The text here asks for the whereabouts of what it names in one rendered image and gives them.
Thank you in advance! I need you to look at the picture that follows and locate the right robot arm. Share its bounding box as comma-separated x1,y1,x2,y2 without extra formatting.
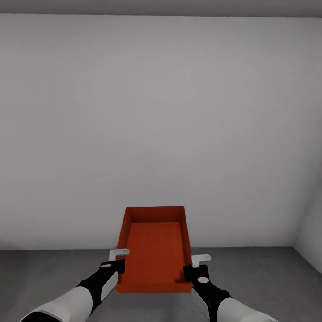
183,254,279,322

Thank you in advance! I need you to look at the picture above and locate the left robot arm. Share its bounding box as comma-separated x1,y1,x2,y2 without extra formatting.
19,248,130,322

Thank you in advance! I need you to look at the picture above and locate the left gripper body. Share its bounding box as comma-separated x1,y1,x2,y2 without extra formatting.
101,260,125,274

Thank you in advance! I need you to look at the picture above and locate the storage box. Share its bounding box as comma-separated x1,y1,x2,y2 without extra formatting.
115,206,193,293

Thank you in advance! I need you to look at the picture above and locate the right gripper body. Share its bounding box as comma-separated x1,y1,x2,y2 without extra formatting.
183,264,209,281

